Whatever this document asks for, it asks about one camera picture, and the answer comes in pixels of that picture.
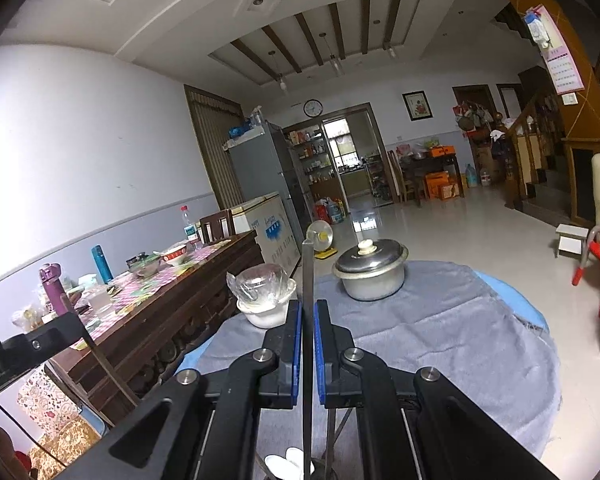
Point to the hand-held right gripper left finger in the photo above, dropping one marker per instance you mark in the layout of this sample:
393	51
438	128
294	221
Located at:
297	360

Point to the white chest freezer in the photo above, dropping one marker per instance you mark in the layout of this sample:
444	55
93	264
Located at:
275	230

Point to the shelf with bottles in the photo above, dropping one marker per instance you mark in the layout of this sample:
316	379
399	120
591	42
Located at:
312	160

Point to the white plastic container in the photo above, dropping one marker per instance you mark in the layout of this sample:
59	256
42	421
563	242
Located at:
100	299

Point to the small floor fan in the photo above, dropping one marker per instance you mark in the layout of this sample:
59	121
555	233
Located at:
321	235

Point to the wooden stair railing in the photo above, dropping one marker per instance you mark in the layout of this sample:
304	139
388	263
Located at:
527	150

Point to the purple drinking bottle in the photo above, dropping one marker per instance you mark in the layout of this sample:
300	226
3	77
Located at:
54	292

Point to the dark wooden sideboard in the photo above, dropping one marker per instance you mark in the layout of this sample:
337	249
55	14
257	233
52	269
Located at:
180	310

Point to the framed picture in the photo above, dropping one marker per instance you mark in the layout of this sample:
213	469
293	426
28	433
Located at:
414	106

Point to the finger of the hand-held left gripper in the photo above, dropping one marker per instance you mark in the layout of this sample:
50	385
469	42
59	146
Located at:
50	335

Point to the golden patterned cushion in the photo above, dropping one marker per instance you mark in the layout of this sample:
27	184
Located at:
65	450

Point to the person's left forearm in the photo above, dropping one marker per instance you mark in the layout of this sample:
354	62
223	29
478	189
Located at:
5	455

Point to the grey tablecloth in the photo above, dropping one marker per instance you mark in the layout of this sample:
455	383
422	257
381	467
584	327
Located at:
455	340

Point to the clear plastic water bottle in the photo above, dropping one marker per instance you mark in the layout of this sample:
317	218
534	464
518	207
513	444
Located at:
191	230

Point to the aluminium pot lid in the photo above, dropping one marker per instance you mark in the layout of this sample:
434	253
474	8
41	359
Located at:
370	257

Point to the clear plastic bag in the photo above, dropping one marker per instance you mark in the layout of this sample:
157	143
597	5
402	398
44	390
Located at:
257	282

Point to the blue table cover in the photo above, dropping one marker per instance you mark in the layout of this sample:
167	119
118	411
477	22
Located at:
510	300

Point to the dark wooden chair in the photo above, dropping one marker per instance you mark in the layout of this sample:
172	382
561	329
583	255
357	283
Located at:
217	225

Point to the brown slatted door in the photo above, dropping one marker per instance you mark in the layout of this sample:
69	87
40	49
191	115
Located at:
215	145

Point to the clear water jug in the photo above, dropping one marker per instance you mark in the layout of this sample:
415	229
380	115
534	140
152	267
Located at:
334	212

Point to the pendant lamp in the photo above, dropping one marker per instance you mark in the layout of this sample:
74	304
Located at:
392	51
282	82
336	62

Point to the orange cardboard box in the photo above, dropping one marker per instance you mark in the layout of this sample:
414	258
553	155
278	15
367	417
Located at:
451	191
436	185

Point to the white plastic spoon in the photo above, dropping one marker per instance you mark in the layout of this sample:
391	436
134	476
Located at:
278	466
296	460

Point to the grey refrigerator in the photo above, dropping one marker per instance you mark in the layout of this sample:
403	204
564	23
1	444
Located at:
260	165

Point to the pink wall calendar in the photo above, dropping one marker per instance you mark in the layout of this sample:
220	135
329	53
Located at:
562	60

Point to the teal drinking bottle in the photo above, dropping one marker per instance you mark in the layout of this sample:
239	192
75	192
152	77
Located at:
101	265

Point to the white step stool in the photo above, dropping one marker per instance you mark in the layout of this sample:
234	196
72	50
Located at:
571	240

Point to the round wall clock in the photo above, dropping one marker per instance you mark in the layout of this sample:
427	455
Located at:
313	108

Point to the red patterned bowl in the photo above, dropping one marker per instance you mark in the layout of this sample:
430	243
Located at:
172	256

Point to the metal utensil holder cup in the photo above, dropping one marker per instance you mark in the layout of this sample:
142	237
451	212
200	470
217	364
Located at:
321	472

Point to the checked floral table cover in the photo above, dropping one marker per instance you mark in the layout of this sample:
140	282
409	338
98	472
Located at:
145	290

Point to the white bowl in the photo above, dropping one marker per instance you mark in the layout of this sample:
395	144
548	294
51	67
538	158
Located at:
267	315

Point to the wooden side table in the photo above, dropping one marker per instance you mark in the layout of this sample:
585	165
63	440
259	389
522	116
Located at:
412	170

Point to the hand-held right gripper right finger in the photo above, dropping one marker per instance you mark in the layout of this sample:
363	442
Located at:
319	360

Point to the glass bowl with lid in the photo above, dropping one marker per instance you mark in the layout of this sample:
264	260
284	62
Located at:
143	266

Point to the blue water jug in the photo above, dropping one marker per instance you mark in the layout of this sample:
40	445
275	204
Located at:
472	176

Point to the blue bag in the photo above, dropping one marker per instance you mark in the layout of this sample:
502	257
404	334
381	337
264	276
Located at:
240	131

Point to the flat orange box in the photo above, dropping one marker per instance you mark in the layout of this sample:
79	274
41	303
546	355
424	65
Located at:
441	151

